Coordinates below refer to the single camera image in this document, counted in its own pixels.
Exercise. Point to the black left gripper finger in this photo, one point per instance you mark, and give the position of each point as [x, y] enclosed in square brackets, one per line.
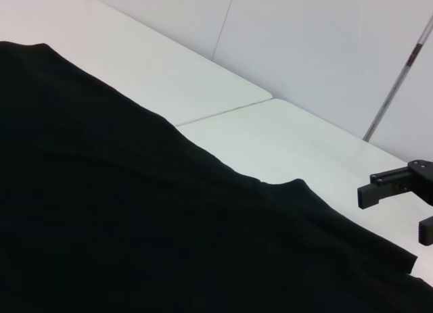
[427, 231]
[379, 189]

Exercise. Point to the black shirt with FREE print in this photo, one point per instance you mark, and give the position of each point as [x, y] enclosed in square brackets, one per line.
[135, 208]

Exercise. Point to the thin metal pole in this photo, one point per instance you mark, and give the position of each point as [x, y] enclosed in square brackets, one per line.
[399, 76]

